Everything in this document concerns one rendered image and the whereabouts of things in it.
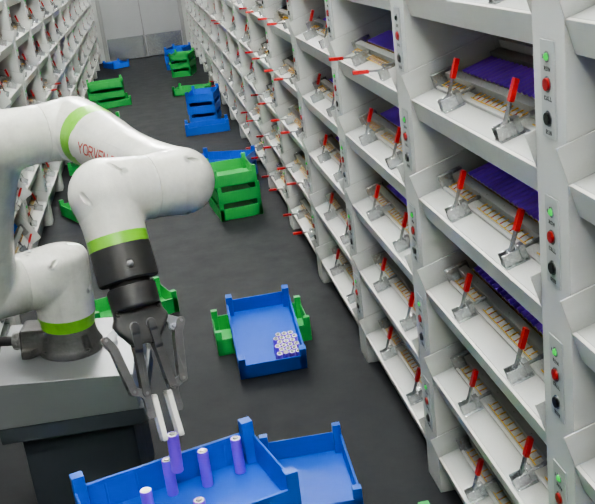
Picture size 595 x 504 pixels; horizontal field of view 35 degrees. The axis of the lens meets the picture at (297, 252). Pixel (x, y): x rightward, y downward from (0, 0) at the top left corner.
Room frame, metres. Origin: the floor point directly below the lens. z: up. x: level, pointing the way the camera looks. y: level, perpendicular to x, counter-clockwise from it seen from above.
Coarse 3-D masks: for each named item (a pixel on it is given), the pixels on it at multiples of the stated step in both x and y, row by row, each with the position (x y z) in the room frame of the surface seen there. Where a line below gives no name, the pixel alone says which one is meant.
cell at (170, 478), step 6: (162, 462) 1.28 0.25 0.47; (168, 462) 1.28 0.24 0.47; (162, 468) 1.28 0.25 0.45; (168, 468) 1.28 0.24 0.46; (168, 474) 1.28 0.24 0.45; (174, 474) 1.28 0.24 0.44; (168, 480) 1.28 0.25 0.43; (174, 480) 1.28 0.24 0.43; (168, 486) 1.28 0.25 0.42; (174, 486) 1.28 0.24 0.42; (168, 492) 1.28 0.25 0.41; (174, 492) 1.28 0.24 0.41
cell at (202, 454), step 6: (198, 450) 1.30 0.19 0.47; (204, 450) 1.30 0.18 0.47; (198, 456) 1.29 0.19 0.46; (204, 456) 1.29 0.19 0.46; (198, 462) 1.30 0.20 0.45; (204, 462) 1.29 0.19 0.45; (204, 468) 1.29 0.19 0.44; (210, 468) 1.30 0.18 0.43; (204, 474) 1.29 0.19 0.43; (210, 474) 1.29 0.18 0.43; (204, 480) 1.29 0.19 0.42; (210, 480) 1.29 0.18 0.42; (204, 486) 1.29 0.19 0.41; (210, 486) 1.29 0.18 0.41
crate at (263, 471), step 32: (192, 448) 1.33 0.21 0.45; (224, 448) 1.35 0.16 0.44; (256, 448) 1.34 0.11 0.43; (96, 480) 1.27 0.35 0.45; (128, 480) 1.29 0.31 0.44; (160, 480) 1.31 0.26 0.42; (192, 480) 1.32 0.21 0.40; (224, 480) 1.31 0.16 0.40; (256, 480) 1.29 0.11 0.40; (288, 480) 1.18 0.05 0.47
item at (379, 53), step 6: (360, 42) 2.44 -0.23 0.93; (366, 42) 2.40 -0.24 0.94; (360, 48) 2.42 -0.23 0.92; (366, 48) 2.34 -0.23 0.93; (372, 48) 2.29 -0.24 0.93; (378, 48) 2.26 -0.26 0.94; (372, 54) 2.29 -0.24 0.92; (378, 54) 2.22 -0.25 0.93; (384, 54) 2.17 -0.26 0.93; (390, 54) 2.14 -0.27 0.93; (378, 60) 2.20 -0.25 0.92; (384, 60) 2.18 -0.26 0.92; (390, 60) 2.11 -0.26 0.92; (384, 66) 2.12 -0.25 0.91
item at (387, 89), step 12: (372, 24) 2.49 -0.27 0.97; (384, 24) 2.50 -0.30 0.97; (348, 36) 2.48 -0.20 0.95; (360, 36) 2.49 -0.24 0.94; (372, 36) 2.49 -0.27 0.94; (336, 48) 2.48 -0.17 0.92; (348, 48) 2.48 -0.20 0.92; (348, 60) 2.41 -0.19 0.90; (372, 60) 2.28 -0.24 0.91; (348, 72) 2.39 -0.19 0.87; (372, 72) 2.16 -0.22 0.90; (360, 84) 2.28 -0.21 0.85; (372, 84) 2.12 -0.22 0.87; (384, 84) 1.99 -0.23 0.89; (396, 84) 1.88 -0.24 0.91; (384, 96) 2.04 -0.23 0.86; (396, 96) 1.91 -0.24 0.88
